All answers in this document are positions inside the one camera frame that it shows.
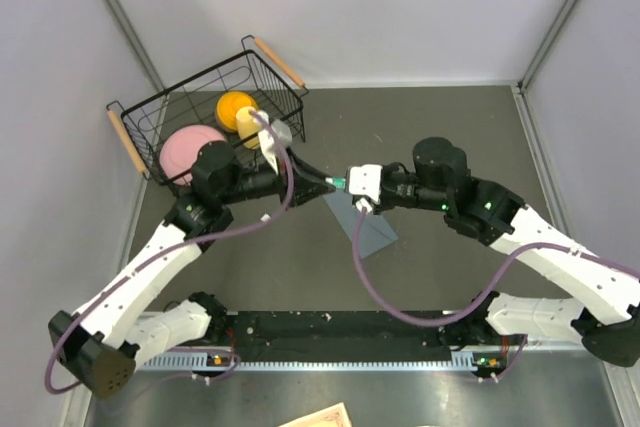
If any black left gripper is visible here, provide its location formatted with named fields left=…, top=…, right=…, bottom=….
left=219, top=145, right=334, bottom=210

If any green white glue stick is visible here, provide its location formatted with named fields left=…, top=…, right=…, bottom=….
left=325, top=177, right=346, bottom=190

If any grey blue envelope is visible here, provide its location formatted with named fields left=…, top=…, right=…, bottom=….
left=323, top=191, right=398, bottom=259

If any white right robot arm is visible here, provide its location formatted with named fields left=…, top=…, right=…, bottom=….
left=376, top=137, right=639, bottom=368

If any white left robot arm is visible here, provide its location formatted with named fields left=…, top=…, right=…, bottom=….
left=43, top=139, right=336, bottom=398

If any pale yellow mug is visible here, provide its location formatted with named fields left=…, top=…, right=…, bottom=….
left=236, top=106, right=262, bottom=150

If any orange bowl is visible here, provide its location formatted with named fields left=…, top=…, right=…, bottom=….
left=215, top=91, right=258, bottom=133

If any pink plate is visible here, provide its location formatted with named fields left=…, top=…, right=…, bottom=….
left=159, top=124, right=227, bottom=186

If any brown patterned paper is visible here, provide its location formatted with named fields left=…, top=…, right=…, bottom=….
left=281, top=403, right=352, bottom=427

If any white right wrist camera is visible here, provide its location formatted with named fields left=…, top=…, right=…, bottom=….
left=345, top=164, right=383, bottom=214

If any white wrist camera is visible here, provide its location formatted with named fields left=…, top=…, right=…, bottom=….
left=254, top=111, right=293, bottom=174
left=345, top=164, right=383, bottom=214

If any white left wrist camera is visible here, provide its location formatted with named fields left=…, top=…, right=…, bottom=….
left=254, top=111, right=293, bottom=174

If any black wire dish basket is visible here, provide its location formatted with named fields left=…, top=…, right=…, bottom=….
left=106, top=35, right=309, bottom=195

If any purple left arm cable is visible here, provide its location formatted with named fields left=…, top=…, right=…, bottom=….
left=44, top=109, right=295, bottom=394

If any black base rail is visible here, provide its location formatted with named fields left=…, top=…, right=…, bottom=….
left=169, top=309, right=526, bottom=363

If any grey slotted cable duct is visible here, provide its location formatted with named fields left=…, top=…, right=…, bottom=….
left=135, top=348, right=506, bottom=373

